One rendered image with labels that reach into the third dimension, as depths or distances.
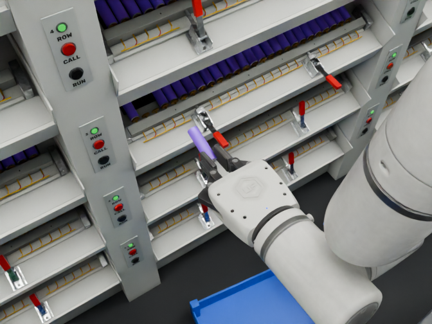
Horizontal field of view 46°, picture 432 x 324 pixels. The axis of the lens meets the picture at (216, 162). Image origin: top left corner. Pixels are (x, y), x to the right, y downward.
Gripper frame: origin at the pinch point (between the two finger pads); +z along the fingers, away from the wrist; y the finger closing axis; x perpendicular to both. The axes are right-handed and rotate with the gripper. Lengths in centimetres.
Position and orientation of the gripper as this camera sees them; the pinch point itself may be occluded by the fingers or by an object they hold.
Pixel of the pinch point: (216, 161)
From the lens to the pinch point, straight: 78.4
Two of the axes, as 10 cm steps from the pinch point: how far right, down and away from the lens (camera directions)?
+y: -8.4, 4.4, -3.1
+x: 0.8, 6.7, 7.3
